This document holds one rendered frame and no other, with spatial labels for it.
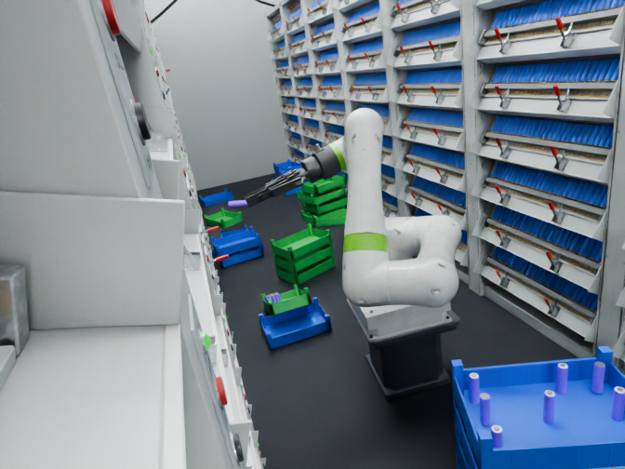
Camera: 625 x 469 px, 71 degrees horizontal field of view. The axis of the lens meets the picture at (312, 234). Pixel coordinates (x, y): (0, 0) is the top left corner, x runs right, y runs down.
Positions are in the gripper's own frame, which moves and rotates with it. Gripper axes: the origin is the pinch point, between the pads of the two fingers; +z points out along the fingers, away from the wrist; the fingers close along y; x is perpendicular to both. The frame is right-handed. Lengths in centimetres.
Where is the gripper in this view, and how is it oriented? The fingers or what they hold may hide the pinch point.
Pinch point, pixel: (257, 196)
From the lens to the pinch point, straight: 131.6
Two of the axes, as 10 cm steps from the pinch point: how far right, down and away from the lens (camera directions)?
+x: 3.8, 8.4, 4.0
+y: 2.7, 3.1, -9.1
